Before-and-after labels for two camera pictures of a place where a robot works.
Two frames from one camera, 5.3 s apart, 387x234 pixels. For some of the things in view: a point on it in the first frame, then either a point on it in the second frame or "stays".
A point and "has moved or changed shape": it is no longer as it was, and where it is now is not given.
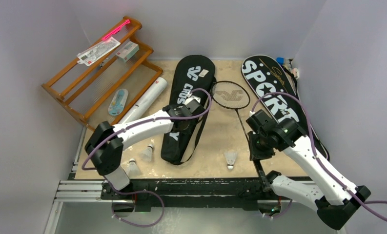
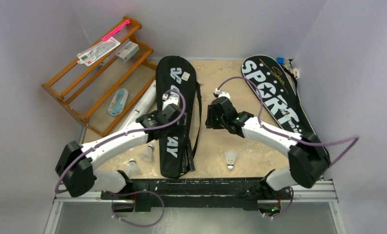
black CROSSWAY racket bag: x=194 y=72 has moved or changed shape
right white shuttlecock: x=230 y=157 stays
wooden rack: x=101 y=86 stays
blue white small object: x=280 y=60 stays
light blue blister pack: x=117 y=104 stays
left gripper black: x=187 y=129 to x=156 y=112
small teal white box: x=128 y=50 stays
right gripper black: x=257 y=152 to x=213 y=117
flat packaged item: x=88 y=57 stays
